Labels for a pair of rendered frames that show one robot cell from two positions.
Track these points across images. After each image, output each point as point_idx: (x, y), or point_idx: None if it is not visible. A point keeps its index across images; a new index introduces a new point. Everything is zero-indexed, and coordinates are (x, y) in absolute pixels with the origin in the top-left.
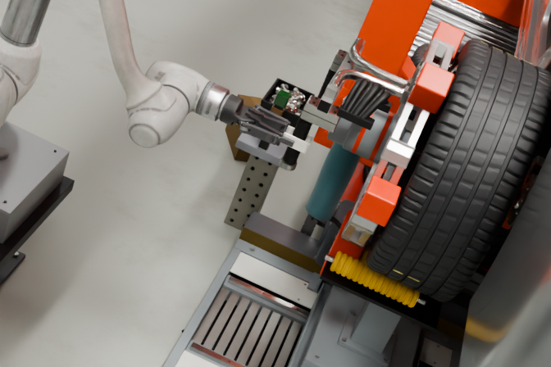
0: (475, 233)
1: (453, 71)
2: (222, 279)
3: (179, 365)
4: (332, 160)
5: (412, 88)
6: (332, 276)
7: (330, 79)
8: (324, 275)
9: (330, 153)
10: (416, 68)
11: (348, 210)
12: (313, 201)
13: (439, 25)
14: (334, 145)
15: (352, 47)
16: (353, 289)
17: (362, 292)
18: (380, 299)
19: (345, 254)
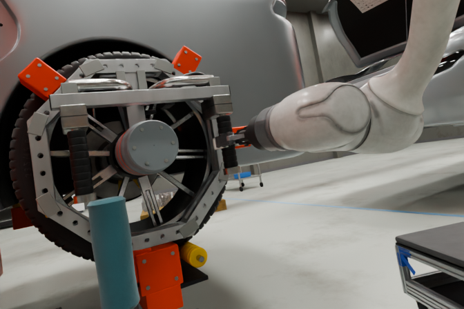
0: None
1: (83, 92)
2: None
3: None
4: (127, 222)
5: (190, 67)
6: (198, 274)
7: (87, 141)
8: (204, 275)
9: (120, 220)
10: (44, 114)
11: (138, 255)
12: (134, 285)
13: (42, 61)
14: (119, 206)
15: (108, 79)
16: (195, 268)
17: (190, 267)
18: (184, 263)
19: (192, 247)
